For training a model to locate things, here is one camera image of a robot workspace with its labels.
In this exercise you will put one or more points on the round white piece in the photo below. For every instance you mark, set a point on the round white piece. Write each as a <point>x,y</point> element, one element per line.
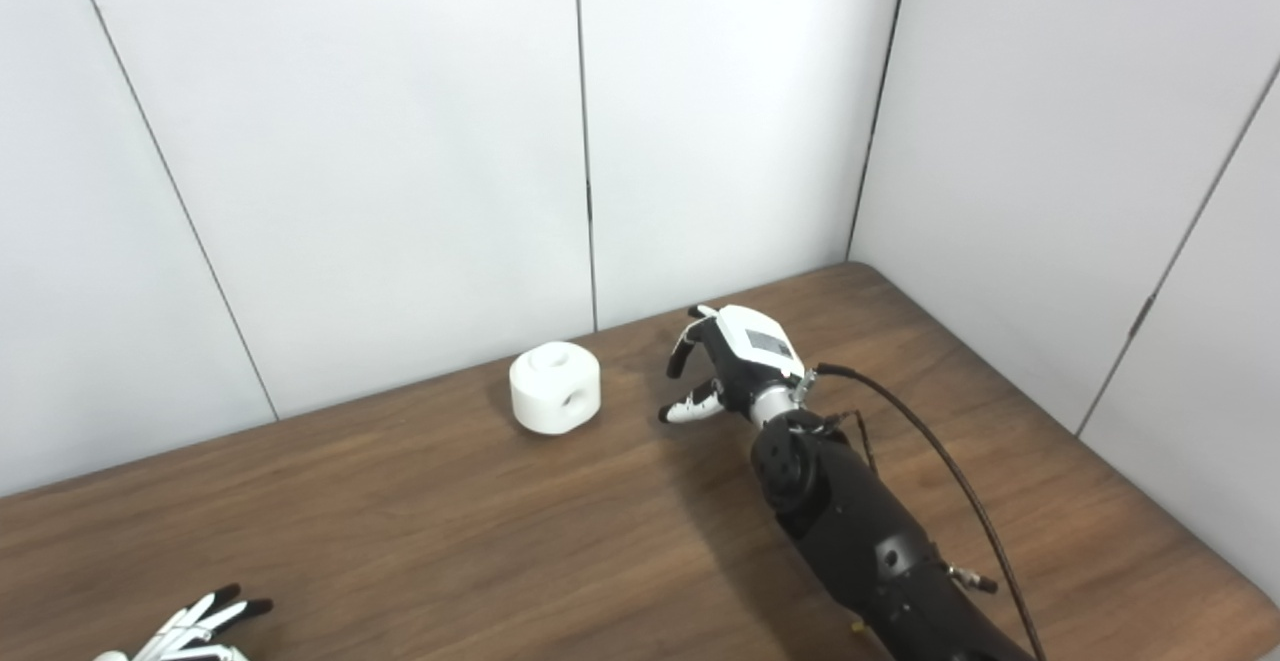
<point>555,391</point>

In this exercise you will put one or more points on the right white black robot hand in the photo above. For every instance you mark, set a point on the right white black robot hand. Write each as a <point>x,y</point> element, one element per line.
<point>745,356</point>

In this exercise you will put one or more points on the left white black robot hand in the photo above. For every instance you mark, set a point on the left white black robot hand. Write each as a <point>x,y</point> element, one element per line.
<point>190,631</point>

